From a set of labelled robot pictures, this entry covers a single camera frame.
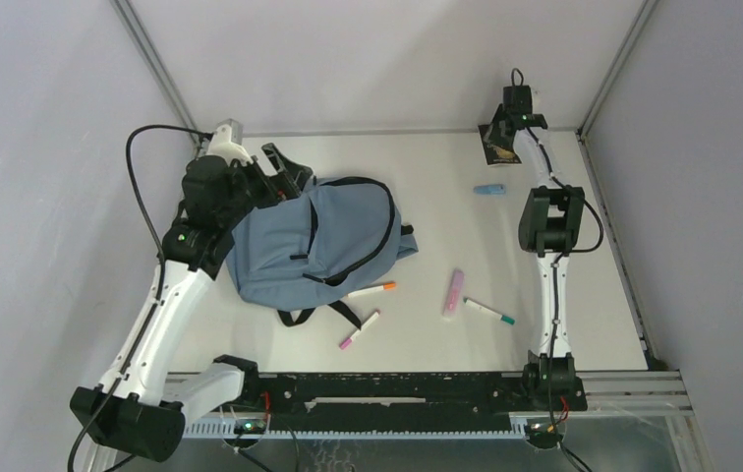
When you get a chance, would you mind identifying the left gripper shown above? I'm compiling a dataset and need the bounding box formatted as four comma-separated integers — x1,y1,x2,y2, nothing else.
218,144,312,229

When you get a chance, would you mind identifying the blue-grey backpack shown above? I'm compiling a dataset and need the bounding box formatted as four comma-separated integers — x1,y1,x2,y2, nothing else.
226,176,419,327

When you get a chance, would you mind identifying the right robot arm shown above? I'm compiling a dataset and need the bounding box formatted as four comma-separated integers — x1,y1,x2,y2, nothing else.
483,85,591,409

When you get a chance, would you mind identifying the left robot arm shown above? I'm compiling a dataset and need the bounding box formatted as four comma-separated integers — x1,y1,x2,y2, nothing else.
70,144,314,462

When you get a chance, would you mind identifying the black card with gold emblem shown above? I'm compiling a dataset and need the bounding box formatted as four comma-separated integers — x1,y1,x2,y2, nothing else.
478,124,522,166

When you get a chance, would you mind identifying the light blue highlighter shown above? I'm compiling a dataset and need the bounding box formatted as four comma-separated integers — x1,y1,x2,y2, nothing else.
473,184,506,195

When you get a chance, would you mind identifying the orange-capped white marker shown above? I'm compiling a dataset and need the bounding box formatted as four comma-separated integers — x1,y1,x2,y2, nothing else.
346,281,397,298

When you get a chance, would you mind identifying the pink highlighter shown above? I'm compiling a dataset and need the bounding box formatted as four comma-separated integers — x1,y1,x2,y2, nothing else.
442,268,465,319

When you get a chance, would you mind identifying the pink-capped white marker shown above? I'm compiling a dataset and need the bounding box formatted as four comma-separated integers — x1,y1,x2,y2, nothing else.
339,310,380,350

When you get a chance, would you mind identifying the green-capped white marker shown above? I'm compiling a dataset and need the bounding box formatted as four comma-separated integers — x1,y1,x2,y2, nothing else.
463,297,515,325

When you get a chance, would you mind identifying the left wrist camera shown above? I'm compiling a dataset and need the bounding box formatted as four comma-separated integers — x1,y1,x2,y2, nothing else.
206,119,251,164

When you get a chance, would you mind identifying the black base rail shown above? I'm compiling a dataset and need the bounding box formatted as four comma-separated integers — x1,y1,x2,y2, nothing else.
229,372,588,432

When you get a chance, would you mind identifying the white cable duct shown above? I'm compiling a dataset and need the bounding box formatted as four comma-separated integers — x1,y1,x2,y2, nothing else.
183,417,529,441

